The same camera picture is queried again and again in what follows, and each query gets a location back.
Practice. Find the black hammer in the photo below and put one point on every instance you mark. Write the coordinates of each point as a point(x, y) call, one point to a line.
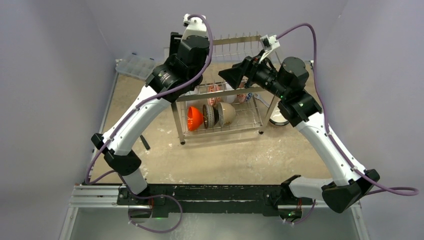
point(144, 142)

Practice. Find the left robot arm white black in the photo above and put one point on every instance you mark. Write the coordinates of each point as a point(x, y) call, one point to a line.
point(180, 73)

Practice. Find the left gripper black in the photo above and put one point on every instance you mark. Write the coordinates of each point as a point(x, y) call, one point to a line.
point(178, 37)

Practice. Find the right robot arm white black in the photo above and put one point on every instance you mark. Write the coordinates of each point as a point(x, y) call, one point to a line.
point(348, 183)

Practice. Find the beige bowl dark patterned outside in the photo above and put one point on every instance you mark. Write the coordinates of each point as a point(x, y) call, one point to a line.
point(210, 116)

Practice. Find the orange white floral bowl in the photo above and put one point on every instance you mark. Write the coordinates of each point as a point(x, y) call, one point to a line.
point(213, 100)

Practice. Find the white bowl teal outside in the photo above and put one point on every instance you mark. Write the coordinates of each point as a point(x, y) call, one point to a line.
point(278, 119)

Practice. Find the stainless steel dish rack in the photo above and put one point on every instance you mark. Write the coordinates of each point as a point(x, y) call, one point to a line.
point(249, 115)

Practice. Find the white bowl brown outside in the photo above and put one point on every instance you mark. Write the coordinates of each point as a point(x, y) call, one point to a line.
point(226, 114)

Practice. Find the orange diamond pattern bowl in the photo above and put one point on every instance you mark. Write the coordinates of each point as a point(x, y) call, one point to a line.
point(243, 97)

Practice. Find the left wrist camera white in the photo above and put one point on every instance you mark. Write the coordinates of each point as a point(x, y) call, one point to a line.
point(194, 27)

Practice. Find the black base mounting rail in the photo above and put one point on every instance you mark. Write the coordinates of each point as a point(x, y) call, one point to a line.
point(161, 199)

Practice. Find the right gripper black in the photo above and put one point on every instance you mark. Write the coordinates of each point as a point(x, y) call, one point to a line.
point(247, 70)

